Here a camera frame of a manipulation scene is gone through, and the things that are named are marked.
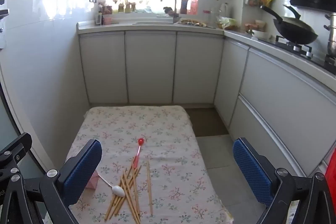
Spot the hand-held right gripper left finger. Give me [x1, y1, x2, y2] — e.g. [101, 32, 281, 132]
[4, 138, 103, 224]

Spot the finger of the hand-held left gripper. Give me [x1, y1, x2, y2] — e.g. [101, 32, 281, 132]
[0, 132, 32, 174]

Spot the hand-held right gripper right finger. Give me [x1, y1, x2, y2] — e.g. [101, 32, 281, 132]
[232, 137, 335, 224]

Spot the pink perforated utensil holder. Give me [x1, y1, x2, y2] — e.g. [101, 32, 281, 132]
[85, 171, 100, 190]

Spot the white plastic spoon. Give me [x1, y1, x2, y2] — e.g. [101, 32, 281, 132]
[98, 175, 126, 198]

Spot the bunch of wooden chopsticks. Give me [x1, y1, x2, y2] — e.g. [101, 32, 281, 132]
[104, 160, 154, 223]

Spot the red plastic spoon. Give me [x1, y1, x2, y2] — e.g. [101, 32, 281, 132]
[133, 137, 145, 169]

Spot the frosted glass door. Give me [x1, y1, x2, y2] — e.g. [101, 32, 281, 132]
[0, 51, 49, 173]

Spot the white cabinet drawer front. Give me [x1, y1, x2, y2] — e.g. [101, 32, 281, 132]
[229, 95, 328, 178]
[238, 48, 336, 161]

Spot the red plastic bag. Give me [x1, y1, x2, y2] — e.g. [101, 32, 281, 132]
[325, 148, 336, 224]

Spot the floral tablecloth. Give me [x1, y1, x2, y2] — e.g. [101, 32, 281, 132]
[64, 105, 234, 224]

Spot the white cabinet door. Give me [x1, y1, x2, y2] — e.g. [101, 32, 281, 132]
[215, 38, 249, 126]
[125, 30, 177, 104]
[173, 31, 224, 104]
[79, 31, 126, 104]

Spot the black gas stove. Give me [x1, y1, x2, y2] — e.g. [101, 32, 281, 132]
[259, 35, 336, 68]

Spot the white bowl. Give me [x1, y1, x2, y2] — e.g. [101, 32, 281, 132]
[252, 30, 271, 39]

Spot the black wok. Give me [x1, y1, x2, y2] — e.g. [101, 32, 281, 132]
[260, 5, 319, 45]

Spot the bag of green vegetables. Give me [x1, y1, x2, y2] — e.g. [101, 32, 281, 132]
[217, 17, 239, 30]

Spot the steel steamer pot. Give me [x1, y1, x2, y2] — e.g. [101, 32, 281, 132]
[324, 13, 336, 56]

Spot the plate of food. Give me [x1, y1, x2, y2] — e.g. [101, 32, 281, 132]
[180, 19, 208, 26]

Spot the white jug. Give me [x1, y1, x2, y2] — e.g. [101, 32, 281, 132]
[219, 2, 229, 18]

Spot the row of small jars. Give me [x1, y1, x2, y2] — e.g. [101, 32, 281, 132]
[118, 2, 137, 13]

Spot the curved steel faucet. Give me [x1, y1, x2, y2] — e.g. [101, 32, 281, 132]
[161, 0, 181, 24]

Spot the silver door handle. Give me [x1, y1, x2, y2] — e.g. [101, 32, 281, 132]
[0, 0, 9, 50]

